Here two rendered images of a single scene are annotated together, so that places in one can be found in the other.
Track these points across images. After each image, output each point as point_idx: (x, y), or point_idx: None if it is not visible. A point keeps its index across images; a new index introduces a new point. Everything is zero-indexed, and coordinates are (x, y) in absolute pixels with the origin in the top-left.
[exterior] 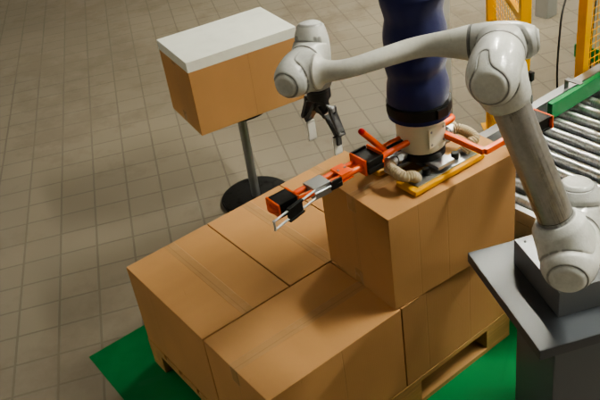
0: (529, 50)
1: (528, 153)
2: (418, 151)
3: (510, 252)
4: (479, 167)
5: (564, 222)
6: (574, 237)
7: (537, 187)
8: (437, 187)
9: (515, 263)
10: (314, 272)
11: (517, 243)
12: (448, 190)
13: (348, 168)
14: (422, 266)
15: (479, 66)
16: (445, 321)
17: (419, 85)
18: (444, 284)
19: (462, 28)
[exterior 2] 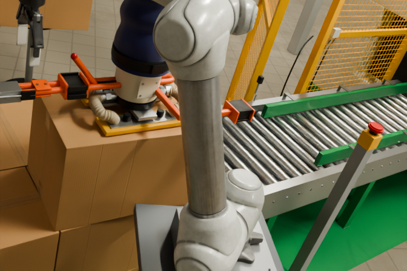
0: (239, 24)
1: (197, 130)
2: (126, 96)
3: (172, 216)
4: (177, 131)
5: (212, 215)
6: (215, 233)
7: (197, 170)
8: (131, 135)
9: (171, 229)
10: (5, 170)
11: (177, 212)
12: (139, 141)
13: (48, 86)
14: (94, 201)
15: (172, 11)
16: (105, 253)
17: (143, 34)
18: (112, 221)
19: None
